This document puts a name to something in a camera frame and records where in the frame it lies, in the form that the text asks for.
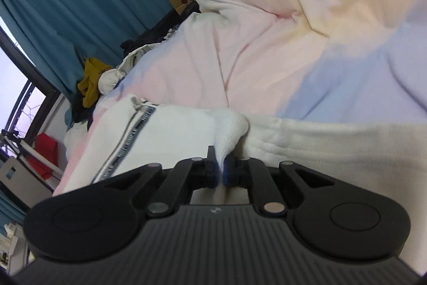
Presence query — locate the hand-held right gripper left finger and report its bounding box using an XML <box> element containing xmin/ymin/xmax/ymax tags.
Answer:
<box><xmin>99</xmin><ymin>145</ymin><xmax>222</xmax><ymax>218</ymax></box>

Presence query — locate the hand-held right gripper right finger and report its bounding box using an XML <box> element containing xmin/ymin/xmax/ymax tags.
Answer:
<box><xmin>223</xmin><ymin>156</ymin><xmax>336</xmax><ymax>216</ymax></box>

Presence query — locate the white garment with black stripe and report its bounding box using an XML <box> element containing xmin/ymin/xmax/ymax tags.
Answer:
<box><xmin>53</xmin><ymin>95</ymin><xmax>427</xmax><ymax>275</ymax></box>

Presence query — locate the dark clothes pile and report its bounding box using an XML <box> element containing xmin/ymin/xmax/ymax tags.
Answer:
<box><xmin>66</xmin><ymin>95</ymin><xmax>98</xmax><ymax>130</ymax></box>

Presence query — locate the pastel rainbow blanket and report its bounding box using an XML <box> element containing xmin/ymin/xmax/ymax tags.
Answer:
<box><xmin>55</xmin><ymin>0</ymin><xmax>427</xmax><ymax>195</ymax></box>

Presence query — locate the cream puffy jacket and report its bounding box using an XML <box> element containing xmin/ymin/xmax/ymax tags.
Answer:
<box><xmin>98</xmin><ymin>43</ymin><xmax>167</xmax><ymax>95</ymax></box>

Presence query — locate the black cloth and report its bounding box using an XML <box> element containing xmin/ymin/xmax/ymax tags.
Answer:
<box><xmin>120</xmin><ymin>9</ymin><xmax>201</xmax><ymax>52</ymax></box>

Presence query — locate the mustard yellow cloth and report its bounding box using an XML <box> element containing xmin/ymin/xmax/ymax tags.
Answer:
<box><xmin>77</xmin><ymin>57</ymin><xmax>114</xmax><ymax>108</ymax></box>

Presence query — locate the red cloth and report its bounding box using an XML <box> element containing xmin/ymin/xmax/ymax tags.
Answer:
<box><xmin>26</xmin><ymin>133</ymin><xmax>59</xmax><ymax>179</ymax></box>

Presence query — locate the white cabinet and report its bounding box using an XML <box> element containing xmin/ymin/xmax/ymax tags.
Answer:
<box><xmin>0</xmin><ymin>156</ymin><xmax>54</xmax><ymax>209</ymax></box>

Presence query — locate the window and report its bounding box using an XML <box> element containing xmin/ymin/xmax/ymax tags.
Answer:
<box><xmin>0</xmin><ymin>16</ymin><xmax>57</xmax><ymax>159</ymax></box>

